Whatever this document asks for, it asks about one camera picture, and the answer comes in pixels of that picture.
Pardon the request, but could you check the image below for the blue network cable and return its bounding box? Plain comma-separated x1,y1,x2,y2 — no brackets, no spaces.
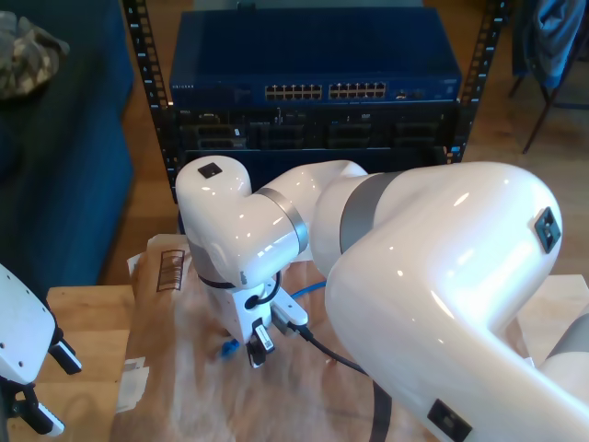
214,280,330,364

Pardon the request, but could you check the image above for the brown paper mailer bag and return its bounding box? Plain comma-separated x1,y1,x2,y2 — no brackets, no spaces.
110,232,539,442

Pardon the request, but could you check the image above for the blue sofa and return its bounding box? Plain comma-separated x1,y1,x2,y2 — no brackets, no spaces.
0,0,135,344

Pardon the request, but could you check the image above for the black rack shelf tray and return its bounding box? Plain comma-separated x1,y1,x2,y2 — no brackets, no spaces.
178,145,455,192

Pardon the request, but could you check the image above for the black Dell rack server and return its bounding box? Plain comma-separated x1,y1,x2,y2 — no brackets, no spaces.
174,106,459,151

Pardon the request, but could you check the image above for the camouflage cloth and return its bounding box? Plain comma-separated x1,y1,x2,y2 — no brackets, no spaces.
0,9,71,101

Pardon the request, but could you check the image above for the dark metal chair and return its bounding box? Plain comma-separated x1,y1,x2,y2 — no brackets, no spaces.
508,27,589,156

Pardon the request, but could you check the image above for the blue jacket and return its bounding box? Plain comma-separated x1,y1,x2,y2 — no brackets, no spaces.
511,0,586,88

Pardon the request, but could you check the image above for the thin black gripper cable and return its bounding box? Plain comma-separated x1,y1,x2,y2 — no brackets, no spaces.
245,270,283,310

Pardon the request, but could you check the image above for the thick black camera cable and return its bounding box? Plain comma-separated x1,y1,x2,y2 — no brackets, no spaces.
288,320,372,377

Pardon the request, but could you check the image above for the blue Netgear network switch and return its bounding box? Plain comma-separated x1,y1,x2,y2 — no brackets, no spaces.
168,7,463,108

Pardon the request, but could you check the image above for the black perforated rack post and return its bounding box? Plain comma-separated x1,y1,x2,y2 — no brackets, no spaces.
441,0,512,166
120,0,183,204

